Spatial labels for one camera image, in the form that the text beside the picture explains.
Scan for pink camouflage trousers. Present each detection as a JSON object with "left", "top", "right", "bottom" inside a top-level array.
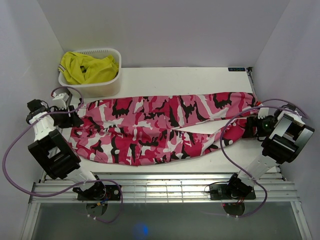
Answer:
[{"left": 68, "top": 92, "right": 257, "bottom": 166}]

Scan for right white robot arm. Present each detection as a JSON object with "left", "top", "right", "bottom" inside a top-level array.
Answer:
[{"left": 225, "top": 103, "right": 315, "bottom": 199}]

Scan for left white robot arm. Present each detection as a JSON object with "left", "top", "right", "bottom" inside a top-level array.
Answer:
[{"left": 26, "top": 99, "right": 107, "bottom": 201}]

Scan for yellow trousers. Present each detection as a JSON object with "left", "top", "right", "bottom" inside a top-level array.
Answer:
[{"left": 58, "top": 51, "right": 120, "bottom": 85}]

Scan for white plastic basket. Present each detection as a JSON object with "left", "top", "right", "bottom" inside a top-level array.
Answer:
[{"left": 58, "top": 48, "right": 122, "bottom": 98}]

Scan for blue label sticker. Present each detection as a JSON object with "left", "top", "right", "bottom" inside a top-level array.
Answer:
[{"left": 228, "top": 67, "right": 246, "bottom": 72}]

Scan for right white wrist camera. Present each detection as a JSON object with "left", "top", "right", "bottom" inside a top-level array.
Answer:
[{"left": 257, "top": 101, "right": 269, "bottom": 120}]

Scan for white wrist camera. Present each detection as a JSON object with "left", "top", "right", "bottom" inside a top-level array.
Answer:
[
  {"left": 52, "top": 92, "right": 69, "bottom": 110},
  {"left": 257, "top": 101, "right": 269, "bottom": 120}
]

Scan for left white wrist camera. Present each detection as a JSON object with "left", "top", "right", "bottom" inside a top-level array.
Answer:
[{"left": 52, "top": 92, "right": 69, "bottom": 110}]

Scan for aluminium rail frame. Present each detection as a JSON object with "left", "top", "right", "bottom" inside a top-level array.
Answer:
[{"left": 27, "top": 171, "right": 301, "bottom": 205}]

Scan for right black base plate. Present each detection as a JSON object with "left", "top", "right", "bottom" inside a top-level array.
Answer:
[{"left": 209, "top": 182, "right": 257, "bottom": 201}]

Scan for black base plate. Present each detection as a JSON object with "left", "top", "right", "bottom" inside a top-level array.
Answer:
[
  {"left": 209, "top": 182, "right": 257, "bottom": 201},
  {"left": 76, "top": 184, "right": 121, "bottom": 201}
]

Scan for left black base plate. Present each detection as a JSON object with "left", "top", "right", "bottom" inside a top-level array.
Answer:
[{"left": 76, "top": 184, "right": 121, "bottom": 201}]

